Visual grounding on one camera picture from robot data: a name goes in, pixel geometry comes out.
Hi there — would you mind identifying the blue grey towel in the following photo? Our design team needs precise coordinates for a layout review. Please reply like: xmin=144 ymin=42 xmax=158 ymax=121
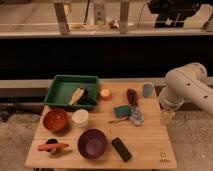
xmin=130 ymin=106 xmax=144 ymax=126

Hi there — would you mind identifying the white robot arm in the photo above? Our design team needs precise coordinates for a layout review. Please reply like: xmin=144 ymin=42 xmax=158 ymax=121
xmin=158 ymin=62 xmax=213 ymax=126

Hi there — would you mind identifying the purple bowl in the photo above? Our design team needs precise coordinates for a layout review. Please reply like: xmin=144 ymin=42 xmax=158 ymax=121
xmin=77 ymin=129 xmax=107 ymax=160

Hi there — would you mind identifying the red bowl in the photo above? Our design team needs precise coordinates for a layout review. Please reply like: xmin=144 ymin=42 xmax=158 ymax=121
xmin=43 ymin=108 xmax=68 ymax=132

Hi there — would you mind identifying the light blue cup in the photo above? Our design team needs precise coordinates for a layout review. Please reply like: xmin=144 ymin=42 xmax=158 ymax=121
xmin=142 ymin=84 xmax=154 ymax=98

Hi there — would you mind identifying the brown furry toy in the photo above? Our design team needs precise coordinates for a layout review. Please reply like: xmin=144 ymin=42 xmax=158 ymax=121
xmin=127 ymin=89 xmax=138 ymax=106

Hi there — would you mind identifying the metal spoon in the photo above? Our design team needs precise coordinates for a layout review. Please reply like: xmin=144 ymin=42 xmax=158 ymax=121
xmin=108 ymin=117 xmax=130 ymax=124

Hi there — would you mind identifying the green sponge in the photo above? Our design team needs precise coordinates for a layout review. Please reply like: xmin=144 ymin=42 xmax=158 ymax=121
xmin=113 ymin=105 xmax=131 ymax=118

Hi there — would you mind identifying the black remote control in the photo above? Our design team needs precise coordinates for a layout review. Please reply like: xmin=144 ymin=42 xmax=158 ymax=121
xmin=111 ymin=137 xmax=132 ymax=162

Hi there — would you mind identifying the orange round fruit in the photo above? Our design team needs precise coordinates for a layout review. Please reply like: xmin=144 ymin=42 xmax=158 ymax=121
xmin=100 ymin=89 xmax=111 ymax=100

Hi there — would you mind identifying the black object in tray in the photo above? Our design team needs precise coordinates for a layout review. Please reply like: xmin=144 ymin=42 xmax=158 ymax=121
xmin=80 ymin=88 xmax=97 ymax=105

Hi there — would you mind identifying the white cup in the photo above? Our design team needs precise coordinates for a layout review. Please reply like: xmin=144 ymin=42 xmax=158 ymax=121
xmin=72 ymin=109 xmax=89 ymax=129

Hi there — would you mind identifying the black machine in background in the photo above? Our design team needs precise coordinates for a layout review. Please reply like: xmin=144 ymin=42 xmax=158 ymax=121
xmin=148 ymin=0 xmax=201 ymax=28

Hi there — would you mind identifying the green plastic tray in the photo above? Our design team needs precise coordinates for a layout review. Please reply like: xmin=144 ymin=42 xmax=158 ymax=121
xmin=44 ymin=75 xmax=99 ymax=111

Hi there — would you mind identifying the small black cup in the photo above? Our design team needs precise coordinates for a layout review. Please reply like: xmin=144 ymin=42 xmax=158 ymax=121
xmin=45 ymin=138 xmax=58 ymax=154

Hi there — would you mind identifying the orange carrot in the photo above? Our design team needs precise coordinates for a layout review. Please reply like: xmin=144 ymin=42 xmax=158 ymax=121
xmin=37 ymin=143 xmax=69 ymax=151

